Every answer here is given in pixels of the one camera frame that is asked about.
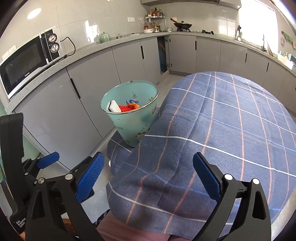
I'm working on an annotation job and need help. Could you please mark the person's mauve trousers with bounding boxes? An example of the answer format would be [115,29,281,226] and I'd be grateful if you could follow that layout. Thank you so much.
[96,209,173,241]

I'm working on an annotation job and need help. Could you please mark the teal waste bin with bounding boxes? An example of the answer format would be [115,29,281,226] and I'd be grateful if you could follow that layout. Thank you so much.
[100,80,159,147]

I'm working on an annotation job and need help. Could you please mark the bright window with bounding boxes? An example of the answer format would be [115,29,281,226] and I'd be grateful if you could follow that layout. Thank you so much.
[238,0,278,47]

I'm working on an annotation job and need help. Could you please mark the green teapot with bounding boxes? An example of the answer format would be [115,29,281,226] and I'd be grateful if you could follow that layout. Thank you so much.
[94,32,111,43]

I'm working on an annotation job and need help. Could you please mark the grey kitchen cabinets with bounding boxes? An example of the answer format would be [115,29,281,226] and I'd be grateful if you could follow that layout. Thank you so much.
[0,32,296,172]

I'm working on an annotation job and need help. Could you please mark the wooden stool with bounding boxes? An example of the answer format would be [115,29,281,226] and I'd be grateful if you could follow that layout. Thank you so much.
[61,217,78,241]

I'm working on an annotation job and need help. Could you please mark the spice rack with bottles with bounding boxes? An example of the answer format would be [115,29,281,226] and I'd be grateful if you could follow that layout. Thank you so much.
[143,7,166,34]

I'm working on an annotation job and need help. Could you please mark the red plastic bag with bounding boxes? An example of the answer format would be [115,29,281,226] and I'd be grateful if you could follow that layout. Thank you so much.
[118,105,139,113]

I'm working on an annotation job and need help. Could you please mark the black faucet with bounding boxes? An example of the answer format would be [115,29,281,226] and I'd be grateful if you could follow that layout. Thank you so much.
[262,34,271,52]

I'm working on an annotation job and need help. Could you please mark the black power cable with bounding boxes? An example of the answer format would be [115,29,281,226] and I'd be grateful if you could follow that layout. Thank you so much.
[60,37,76,61]

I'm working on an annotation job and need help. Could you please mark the gas stove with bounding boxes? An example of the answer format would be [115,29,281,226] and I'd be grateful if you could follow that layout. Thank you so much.
[177,29,218,37]

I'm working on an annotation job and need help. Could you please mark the hanging kitchen cloths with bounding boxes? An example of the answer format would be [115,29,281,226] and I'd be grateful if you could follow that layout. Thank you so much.
[281,31,296,49]

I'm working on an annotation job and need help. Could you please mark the black microwave oven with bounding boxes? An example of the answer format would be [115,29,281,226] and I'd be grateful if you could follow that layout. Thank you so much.
[0,29,62,100]

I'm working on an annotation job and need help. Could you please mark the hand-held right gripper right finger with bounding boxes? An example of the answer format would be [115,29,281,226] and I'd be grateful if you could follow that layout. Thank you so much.
[192,151,271,241]

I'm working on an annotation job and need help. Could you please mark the pale green panel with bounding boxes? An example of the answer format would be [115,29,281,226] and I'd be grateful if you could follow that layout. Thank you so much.
[0,102,41,183]

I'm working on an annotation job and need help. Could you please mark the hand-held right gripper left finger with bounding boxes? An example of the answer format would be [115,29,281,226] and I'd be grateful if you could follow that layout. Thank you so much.
[25,152,105,241]

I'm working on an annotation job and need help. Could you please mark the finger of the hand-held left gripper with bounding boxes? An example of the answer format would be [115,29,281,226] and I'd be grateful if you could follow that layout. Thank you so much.
[23,152,60,186]

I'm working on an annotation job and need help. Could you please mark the blue plaid tablecloth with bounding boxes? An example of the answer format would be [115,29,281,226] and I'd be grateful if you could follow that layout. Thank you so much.
[106,71,296,240]

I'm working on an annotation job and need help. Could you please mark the black range hood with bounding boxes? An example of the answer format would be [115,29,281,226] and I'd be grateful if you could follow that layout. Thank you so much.
[141,0,242,10]

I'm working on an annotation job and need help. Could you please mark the white basin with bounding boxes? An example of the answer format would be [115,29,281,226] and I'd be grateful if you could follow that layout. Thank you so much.
[276,52,296,67]

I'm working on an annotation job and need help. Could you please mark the black wok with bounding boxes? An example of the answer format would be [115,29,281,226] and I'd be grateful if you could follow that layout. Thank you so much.
[170,18,193,30]

